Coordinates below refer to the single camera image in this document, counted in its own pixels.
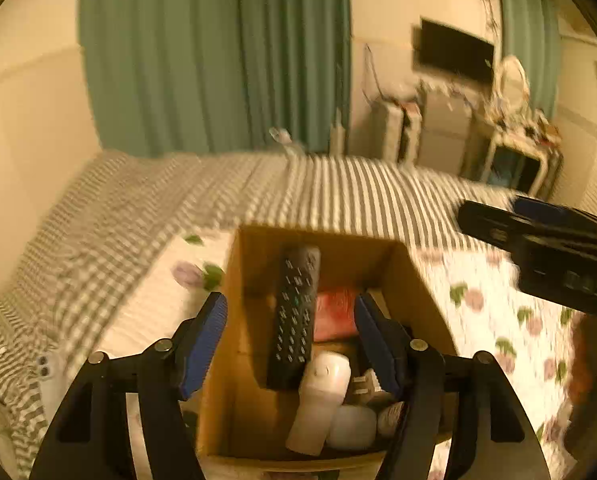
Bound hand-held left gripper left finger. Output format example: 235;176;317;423
28;291;228;480

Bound narrow green curtain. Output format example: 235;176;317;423
495;0;562;117

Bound white floral quilt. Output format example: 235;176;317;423
93;232;597;480

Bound red packet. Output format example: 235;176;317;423
312;287;361;342

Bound black wall television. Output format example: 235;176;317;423
412;19;496;86

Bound grey checked bedsheet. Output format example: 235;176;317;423
0;152;519;476

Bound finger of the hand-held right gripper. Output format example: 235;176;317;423
457;200;534;252
511;195;597;234

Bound white louvered wardrobe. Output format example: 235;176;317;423
551;30;597;221

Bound brown cardboard box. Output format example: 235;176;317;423
196;224;459;463

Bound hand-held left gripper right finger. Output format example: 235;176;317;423
354;293;551;480

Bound white dressing table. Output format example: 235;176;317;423
478;109;564;197

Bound white oil heater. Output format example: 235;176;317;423
378;102;422;164

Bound white oval vanity mirror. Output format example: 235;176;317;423
493;54;529;111

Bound hanging cables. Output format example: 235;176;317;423
362;42;382;102

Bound white handheld device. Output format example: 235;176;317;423
285;351;353;456

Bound white smartphone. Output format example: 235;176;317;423
37;350;72;414

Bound small white box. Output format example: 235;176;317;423
325;404;379;452

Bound grey small refrigerator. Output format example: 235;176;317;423
418;85;475;176

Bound black remote control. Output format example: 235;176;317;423
267;244;322;392

